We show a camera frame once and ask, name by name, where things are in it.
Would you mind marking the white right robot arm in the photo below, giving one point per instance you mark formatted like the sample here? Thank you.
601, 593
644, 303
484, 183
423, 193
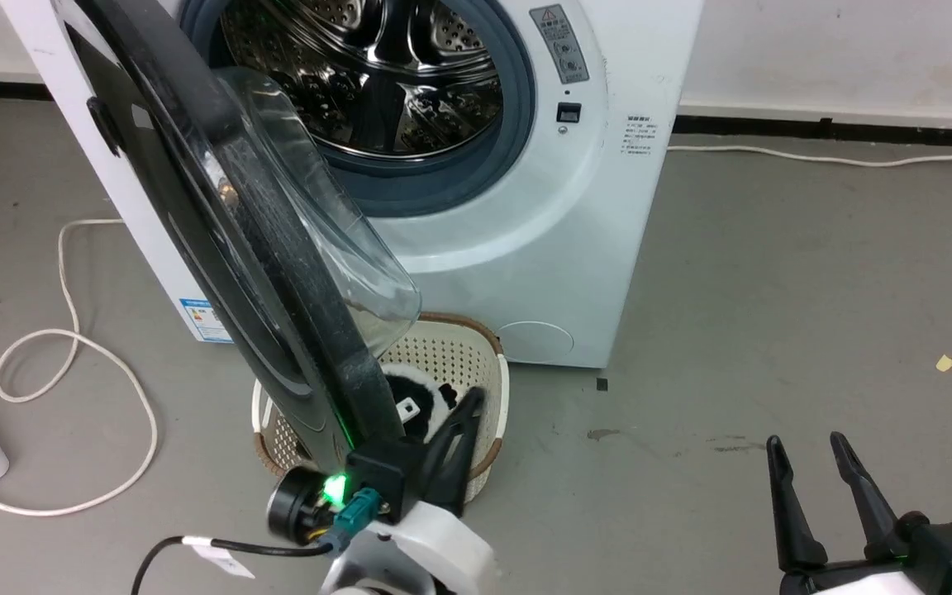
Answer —
864, 583

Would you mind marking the white perforated laundry basket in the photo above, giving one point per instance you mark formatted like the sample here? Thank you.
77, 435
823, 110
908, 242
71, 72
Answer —
464, 355

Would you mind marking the small yellow paper scrap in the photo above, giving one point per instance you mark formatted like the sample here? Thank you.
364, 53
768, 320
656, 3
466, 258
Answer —
946, 362

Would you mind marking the blue energy label sticker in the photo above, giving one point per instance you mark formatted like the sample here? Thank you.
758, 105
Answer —
205, 320

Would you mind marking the black and white plush toy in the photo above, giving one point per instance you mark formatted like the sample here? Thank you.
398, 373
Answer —
422, 397

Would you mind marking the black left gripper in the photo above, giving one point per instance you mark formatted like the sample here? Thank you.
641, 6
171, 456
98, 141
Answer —
381, 479

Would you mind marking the white front-load washing machine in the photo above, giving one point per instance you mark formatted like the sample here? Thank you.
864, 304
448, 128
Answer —
575, 248

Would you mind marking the black round glass washer door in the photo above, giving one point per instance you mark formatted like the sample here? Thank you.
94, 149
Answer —
195, 215

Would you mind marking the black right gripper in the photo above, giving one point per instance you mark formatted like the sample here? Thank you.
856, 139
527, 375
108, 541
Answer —
951, 554

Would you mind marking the grey warning sticker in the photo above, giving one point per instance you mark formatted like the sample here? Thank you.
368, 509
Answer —
560, 43

